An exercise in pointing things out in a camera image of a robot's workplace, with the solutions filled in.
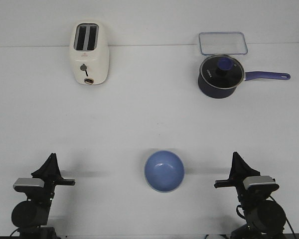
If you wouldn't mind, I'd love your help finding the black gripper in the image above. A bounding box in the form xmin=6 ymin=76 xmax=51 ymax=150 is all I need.
xmin=214 ymin=152 xmax=269 ymax=207
xmin=26 ymin=153 xmax=75 ymax=207

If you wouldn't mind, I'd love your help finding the blue bowl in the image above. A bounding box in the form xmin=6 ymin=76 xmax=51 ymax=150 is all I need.
xmin=144 ymin=150 xmax=185 ymax=193

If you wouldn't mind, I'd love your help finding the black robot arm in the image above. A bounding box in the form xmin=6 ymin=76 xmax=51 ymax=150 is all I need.
xmin=11 ymin=153 xmax=75 ymax=239
xmin=214 ymin=152 xmax=287 ymax=239

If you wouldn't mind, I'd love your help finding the dark blue saucepan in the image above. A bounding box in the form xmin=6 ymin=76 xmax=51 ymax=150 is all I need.
xmin=197 ymin=54 xmax=291 ymax=99

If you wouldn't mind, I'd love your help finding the glass saucepan lid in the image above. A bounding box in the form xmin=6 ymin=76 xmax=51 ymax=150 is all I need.
xmin=200 ymin=55 xmax=245 ymax=90

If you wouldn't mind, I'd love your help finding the clear rectangular container lid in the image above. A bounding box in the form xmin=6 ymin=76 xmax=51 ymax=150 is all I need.
xmin=198 ymin=32 xmax=248 ymax=56

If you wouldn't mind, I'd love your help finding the cream two-slot toaster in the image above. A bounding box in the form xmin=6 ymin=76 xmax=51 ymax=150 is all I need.
xmin=69 ymin=20 xmax=110 ymax=85

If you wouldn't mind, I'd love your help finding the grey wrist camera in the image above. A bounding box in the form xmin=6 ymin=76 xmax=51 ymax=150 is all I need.
xmin=13 ymin=178 xmax=44 ymax=192
xmin=243 ymin=176 xmax=279 ymax=192

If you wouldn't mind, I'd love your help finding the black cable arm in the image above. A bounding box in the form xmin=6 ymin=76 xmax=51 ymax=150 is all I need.
xmin=269 ymin=195 xmax=296 ymax=239

